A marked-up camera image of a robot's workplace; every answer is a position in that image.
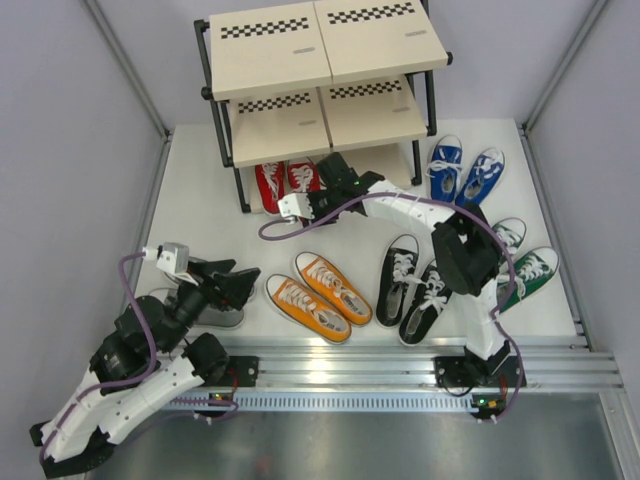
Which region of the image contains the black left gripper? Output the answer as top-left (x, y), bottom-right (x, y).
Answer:
top-left (158, 259), bottom-right (260, 354)

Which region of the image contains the red sneaker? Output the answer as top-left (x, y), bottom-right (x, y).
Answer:
top-left (286, 159), bottom-right (322, 193)
top-left (254, 162), bottom-right (285, 215)

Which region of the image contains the orange sneaker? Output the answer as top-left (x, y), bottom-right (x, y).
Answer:
top-left (265, 274), bottom-right (352, 344)
top-left (294, 251), bottom-right (373, 327)

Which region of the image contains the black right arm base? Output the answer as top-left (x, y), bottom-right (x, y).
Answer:
top-left (434, 341), bottom-right (527, 389)

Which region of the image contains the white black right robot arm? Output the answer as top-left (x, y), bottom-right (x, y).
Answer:
top-left (279, 154), bottom-right (513, 387)

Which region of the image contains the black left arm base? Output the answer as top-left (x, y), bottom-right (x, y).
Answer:
top-left (204, 356), bottom-right (259, 388)

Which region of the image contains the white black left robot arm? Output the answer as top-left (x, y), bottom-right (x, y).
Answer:
top-left (29, 245), bottom-right (260, 479)

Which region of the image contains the beige black shoe shelf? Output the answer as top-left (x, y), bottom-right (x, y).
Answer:
top-left (193, 1), bottom-right (453, 213)

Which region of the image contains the lower grey sneaker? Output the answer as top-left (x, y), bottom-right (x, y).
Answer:
top-left (148, 287), bottom-right (245, 331)

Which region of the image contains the left black sneaker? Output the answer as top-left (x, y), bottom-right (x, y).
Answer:
top-left (376, 234), bottom-right (420, 328)

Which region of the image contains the black sneaker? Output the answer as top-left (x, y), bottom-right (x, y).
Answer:
top-left (399, 260), bottom-right (452, 347)
top-left (376, 234), bottom-right (420, 328)

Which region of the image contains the left blue sneaker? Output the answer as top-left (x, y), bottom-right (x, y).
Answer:
top-left (425, 135), bottom-right (463, 203)

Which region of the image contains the blue sneaker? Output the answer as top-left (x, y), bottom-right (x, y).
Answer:
top-left (425, 135), bottom-right (463, 203)
top-left (455, 147), bottom-right (506, 207)

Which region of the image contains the right black sneaker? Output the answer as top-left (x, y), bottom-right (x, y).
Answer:
top-left (399, 260), bottom-right (452, 347)

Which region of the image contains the right blue sneaker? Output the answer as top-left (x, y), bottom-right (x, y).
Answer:
top-left (455, 147), bottom-right (506, 207)

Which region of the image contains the left green sneaker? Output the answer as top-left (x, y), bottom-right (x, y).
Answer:
top-left (492, 217), bottom-right (527, 256)

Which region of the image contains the green sneaker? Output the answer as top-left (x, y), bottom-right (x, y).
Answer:
top-left (497, 246), bottom-right (559, 313)
top-left (492, 217), bottom-right (527, 256)

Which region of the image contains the right green sneaker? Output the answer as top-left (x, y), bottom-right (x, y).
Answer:
top-left (497, 246), bottom-right (559, 313)

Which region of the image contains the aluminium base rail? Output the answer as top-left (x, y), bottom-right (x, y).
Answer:
top-left (163, 328), bottom-right (623, 414)

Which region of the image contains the left grey corner post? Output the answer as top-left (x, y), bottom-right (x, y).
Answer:
top-left (79, 0), bottom-right (170, 142)

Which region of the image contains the grey aluminium corner post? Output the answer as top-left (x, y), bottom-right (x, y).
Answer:
top-left (520, 0), bottom-right (613, 138)

